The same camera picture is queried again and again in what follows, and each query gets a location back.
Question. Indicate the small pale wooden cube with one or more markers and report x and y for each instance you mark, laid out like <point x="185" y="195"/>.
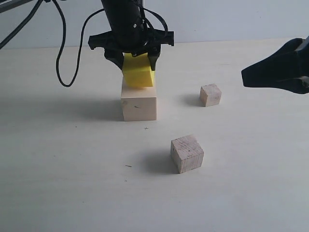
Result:
<point x="210" y="95"/>

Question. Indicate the yellow cube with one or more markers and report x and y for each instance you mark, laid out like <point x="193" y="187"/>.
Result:
<point x="137" y="71"/>

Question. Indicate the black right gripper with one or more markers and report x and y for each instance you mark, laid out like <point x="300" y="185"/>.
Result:
<point x="287" y="68"/>

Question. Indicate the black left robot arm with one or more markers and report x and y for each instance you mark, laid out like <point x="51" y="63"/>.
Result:
<point x="127" y="13"/>

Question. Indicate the medium grainy wooden cube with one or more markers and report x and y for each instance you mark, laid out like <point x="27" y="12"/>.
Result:
<point x="186" y="153"/>

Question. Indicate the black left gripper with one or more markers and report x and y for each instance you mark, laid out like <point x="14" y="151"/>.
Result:
<point x="134" y="40"/>

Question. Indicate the large pale wooden cube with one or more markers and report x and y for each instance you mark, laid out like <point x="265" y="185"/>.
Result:
<point x="138" y="104"/>

